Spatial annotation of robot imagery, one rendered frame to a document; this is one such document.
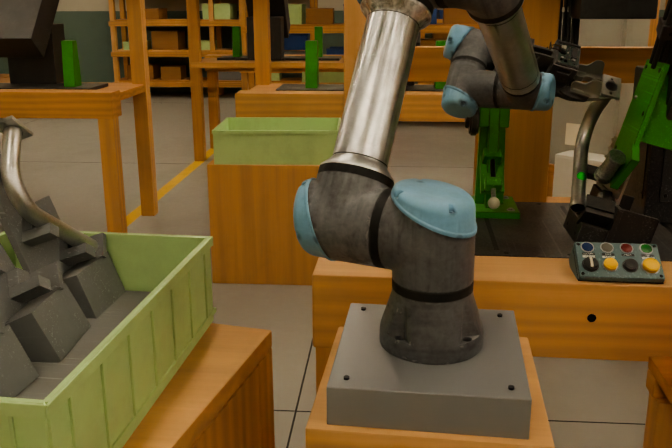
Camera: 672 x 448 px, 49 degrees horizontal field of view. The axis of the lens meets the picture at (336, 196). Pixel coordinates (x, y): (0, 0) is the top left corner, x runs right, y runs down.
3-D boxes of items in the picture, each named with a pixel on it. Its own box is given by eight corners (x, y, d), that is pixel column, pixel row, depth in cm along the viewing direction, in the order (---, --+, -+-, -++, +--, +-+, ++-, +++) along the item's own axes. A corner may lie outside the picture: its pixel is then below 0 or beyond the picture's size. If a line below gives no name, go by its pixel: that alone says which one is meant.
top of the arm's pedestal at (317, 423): (553, 475, 94) (555, 447, 93) (305, 454, 98) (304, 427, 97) (526, 358, 124) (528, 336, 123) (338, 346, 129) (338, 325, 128)
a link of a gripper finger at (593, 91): (620, 93, 150) (576, 77, 151) (607, 110, 155) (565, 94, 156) (622, 82, 152) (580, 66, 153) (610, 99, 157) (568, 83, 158)
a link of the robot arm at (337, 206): (370, 260, 100) (449, -87, 112) (275, 244, 107) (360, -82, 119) (398, 278, 111) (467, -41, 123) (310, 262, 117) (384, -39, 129)
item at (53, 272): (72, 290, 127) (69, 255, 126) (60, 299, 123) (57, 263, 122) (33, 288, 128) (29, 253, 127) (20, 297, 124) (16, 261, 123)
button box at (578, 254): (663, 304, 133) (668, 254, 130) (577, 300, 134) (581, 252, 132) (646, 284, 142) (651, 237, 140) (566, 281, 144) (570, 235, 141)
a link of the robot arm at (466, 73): (488, 104, 145) (500, 56, 148) (434, 100, 150) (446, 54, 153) (495, 123, 151) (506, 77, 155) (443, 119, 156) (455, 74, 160)
